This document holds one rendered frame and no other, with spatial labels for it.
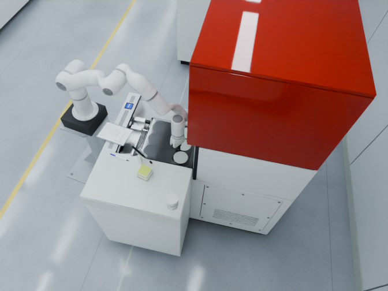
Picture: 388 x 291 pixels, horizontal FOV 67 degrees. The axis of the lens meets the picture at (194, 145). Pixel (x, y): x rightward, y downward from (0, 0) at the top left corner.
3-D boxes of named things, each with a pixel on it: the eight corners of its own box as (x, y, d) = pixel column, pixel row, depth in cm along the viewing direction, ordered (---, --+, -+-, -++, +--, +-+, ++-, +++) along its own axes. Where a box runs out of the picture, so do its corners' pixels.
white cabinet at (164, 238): (202, 164, 303) (208, 113, 235) (179, 259, 249) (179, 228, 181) (142, 152, 308) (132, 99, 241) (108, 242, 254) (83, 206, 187)
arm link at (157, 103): (153, 84, 177) (182, 118, 194) (142, 101, 168) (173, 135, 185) (164, 80, 171) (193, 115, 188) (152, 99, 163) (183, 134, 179)
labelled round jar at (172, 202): (179, 201, 175) (179, 194, 168) (176, 211, 172) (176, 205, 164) (168, 198, 176) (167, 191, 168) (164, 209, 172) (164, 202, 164)
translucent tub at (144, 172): (153, 172, 185) (152, 167, 180) (147, 182, 182) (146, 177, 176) (143, 168, 187) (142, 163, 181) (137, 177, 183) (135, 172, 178)
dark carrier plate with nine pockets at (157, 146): (197, 128, 216) (198, 127, 216) (187, 167, 197) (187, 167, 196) (153, 119, 219) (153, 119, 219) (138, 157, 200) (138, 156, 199)
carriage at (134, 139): (146, 122, 223) (146, 120, 220) (130, 162, 202) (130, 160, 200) (136, 120, 223) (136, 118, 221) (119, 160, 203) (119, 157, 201)
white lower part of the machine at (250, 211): (271, 162, 308) (296, 111, 240) (265, 238, 262) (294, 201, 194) (205, 149, 314) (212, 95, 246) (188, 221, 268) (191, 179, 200)
